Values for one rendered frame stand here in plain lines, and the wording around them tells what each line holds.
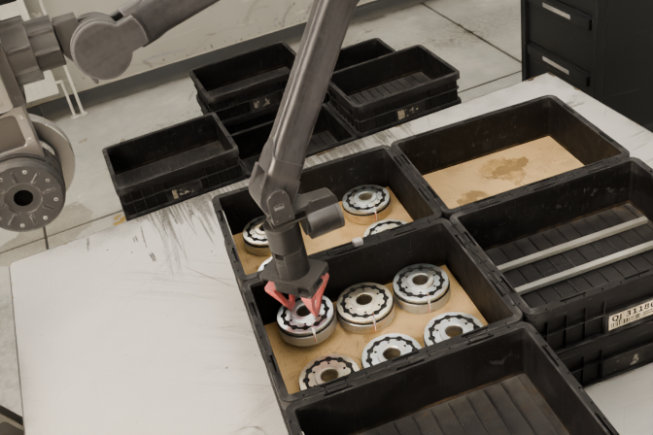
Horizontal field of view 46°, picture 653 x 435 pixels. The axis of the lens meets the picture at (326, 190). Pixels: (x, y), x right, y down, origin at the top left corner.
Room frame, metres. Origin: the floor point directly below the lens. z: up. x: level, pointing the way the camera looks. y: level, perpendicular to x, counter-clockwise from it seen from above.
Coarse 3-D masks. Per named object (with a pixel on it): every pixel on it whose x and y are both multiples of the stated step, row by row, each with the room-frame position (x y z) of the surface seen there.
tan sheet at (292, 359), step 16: (448, 272) 1.10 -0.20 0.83; (448, 304) 1.02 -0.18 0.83; (464, 304) 1.01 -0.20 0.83; (400, 320) 1.00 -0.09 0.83; (416, 320) 0.99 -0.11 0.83; (480, 320) 0.96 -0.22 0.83; (272, 336) 1.02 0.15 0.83; (336, 336) 0.99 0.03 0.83; (352, 336) 0.99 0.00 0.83; (368, 336) 0.98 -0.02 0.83; (416, 336) 0.96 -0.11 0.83; (288, 352) 0.98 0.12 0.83; (304, 352) 0.97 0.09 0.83; (320, 352) 0.96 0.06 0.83; (336, 352) 0.95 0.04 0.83; (352, 352) 0.95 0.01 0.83; (288, 368) 0.94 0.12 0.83; (288, 384) 0.90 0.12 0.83
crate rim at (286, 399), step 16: (432, 224) 1.13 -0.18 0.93; (448, 224) 1.12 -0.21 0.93; (384, 240) 1.11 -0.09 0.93; (464, 240) 1.07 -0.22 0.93; (336, 256) 1.09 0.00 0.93; (480, 272) 0.98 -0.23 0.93; (496, 288) 0.93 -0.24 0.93; (256, 304) 1.00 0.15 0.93; (512, 304) 0.89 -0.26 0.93; (256, 320) 0.96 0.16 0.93; (512, 320) 0.85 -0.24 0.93; (464, 336) 0.84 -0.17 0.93; (272, 352) 0.88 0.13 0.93; (416, 352) 0.83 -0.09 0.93; (272, 368) 0.85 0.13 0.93; (368, 368) 0.81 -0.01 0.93; (384, 368) 0.81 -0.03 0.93; (320, 384) 0.80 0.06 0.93; (336, 384) 0.79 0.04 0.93; (288, 400) 0.78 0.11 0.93
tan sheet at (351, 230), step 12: (396, 204) 1.35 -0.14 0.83; (396, 216) 1.31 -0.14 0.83; (408, 216) 1.30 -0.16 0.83; (300, 228) 1.33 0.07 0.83; (348, 228) 1.30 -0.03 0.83; (360, 228) 1.29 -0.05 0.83; (240, 240) 1.33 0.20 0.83; (312, 240) 1.28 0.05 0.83; (324, 240) 1.27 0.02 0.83; (336, 240) 1.26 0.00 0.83; (348, 240) 1.26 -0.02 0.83; (240, 252) 1.28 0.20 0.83; (312, 252) 1.24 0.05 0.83; (252, 264) 1.24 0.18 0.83
